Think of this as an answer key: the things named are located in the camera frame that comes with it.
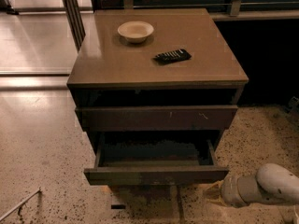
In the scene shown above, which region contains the metal rod on floor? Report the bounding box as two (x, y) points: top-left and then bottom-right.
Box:
(0, 187), (42, 222)

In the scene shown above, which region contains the metal railing frame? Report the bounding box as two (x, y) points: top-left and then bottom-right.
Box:
(90, 0), (299, 47)

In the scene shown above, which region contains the white ceramic bowl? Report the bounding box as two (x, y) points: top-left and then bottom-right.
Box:
(118, 21), (154, 44)

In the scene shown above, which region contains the black remote control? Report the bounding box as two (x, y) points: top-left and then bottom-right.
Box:
(153, 49), (192, 64)

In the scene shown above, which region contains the grey floor object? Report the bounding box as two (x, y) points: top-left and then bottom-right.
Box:
(288, 96), (299, 113)

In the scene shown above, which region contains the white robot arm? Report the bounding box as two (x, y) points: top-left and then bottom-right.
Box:
(203, 163), (299, 208)

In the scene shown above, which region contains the brown drawer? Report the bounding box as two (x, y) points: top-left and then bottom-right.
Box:
(84, 131), (228, 186)
(76, 105), (237, 132)

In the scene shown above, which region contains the brown wooden drawer cabinet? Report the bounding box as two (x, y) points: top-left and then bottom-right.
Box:
(66, 8), (249, 189)

